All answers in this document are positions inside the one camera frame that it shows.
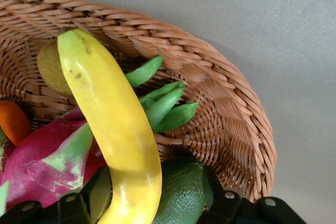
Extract green pea pod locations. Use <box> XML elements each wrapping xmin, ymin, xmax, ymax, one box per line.
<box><xmin>145</xmin><ymin>87</ymin><xmax>185</xmax><ymax>128</ymax></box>
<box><xmin>153</xmin><ymin>101</ymin><xmax>200</xmax><ymax>134</ymax></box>
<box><xmin>124</xmin><ymin>55</ymin><xmax>164</xmax><ymax>88</ymax></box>
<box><xmin>138</xmin><ymin>81</ymin><xmax>185</xmax><ymax>104</ymax></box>

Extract yellow banana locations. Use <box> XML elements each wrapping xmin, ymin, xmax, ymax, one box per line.
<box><xmin>57</xmin><ymin>28</ymin><xmax>163</xmax><ymax>224</ymax></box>

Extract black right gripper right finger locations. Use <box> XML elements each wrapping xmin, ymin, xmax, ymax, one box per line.
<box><xmin>202</xmin><ymin>165</ymin><xmax>309</xmax><ymax>224</ymax></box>

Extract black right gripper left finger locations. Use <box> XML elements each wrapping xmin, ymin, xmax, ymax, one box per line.
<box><xmin>5</xmin><ymin>167</ymin><xmax>112</xmax><ymax>224</ymax></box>

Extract pink dragon fruit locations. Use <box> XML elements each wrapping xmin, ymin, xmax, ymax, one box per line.
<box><xmin>0</xmin><ymin>106</ymin><xmax>107</xmax><ymax>216</ymax></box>

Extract green avocado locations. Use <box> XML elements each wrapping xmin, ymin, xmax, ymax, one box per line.
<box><xmin>153</xmin><ymin>156</ymin><xmax>214</xmax><ymax>224</ymax></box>

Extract olive brown kiwi fruit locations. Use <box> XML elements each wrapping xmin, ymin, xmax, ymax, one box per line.
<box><xmin>36</xmin><ymin>40</ymin><xmax>76</xmax><ymax>99</ymax></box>

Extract brown wicker basket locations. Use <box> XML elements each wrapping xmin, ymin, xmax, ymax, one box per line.
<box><xmin>0</xmin><ymin>0</ymin><xmax>278</xmax><ymax>204</ymax></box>

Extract orange tangerine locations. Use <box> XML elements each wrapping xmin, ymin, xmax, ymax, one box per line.
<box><xmin>0</xmin><ymin>100</ymin><xmax>32</xmax><ymax>146</ymax></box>

